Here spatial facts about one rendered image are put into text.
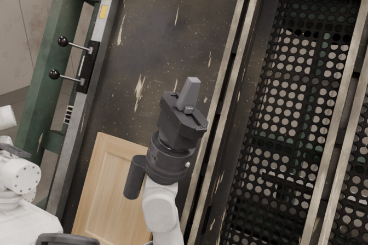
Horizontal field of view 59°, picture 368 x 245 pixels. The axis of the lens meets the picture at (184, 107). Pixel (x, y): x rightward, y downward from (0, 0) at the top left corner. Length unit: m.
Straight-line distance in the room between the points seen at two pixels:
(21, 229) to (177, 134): 0.36
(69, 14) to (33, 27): 3.78
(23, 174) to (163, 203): 0.29
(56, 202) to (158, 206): 0.72
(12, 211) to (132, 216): 0.46
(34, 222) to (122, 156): 0.48
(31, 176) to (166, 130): 0.32
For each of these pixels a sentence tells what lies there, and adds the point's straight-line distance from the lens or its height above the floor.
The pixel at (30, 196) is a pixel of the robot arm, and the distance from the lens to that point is 1.20.
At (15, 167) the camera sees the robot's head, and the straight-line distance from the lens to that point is 0.76.
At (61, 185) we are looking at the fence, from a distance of 1.32.
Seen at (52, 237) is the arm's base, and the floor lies 1.38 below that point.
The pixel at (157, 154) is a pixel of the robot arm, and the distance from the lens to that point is 0.61.
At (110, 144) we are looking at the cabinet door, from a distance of 1.20.
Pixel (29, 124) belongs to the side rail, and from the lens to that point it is 1.45.
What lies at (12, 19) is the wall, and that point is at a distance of 5.11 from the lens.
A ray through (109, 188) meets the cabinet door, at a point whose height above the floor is 1.09.
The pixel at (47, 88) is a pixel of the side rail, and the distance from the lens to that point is 1.46.
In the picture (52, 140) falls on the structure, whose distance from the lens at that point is 1.47.
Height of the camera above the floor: 1.85
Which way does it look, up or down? 26 degrees down
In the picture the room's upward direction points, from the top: straight up
